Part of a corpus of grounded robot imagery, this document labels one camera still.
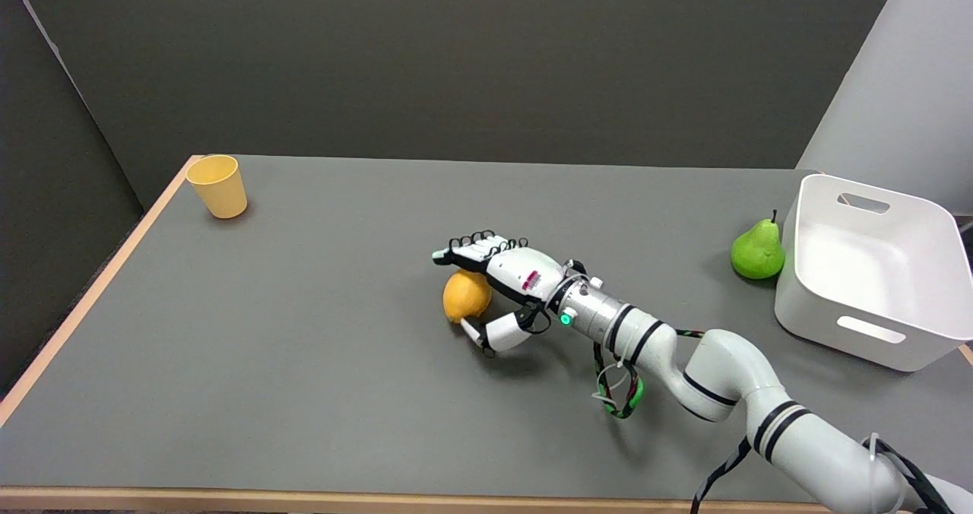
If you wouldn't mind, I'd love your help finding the yellow plastic cup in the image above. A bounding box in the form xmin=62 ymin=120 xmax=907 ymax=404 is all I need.
xmin=186 ymin=154 xmax=249 ymax=219

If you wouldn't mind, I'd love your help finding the yellow lemon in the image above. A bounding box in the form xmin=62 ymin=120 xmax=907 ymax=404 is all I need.
xmin=443 ymin=269 xmax=493 ymax=324

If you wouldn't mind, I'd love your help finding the black and green braided cable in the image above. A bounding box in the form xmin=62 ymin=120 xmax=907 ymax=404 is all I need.
xmin=592 ymin=328 xmax=951 ymax=514

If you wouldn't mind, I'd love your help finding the green pear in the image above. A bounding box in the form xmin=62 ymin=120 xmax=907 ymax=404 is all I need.
xmin=731 ymin=210 xmax=786 ymax=281

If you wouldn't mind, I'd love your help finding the white plastic bin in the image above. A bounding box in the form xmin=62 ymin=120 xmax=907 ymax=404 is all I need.
xmin=775 ymin=173 xmax=973 ymax=373

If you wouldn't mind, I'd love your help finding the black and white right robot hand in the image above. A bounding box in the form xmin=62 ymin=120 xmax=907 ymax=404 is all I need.
xmin=432 ymin=230 xmax=569 ymax=358

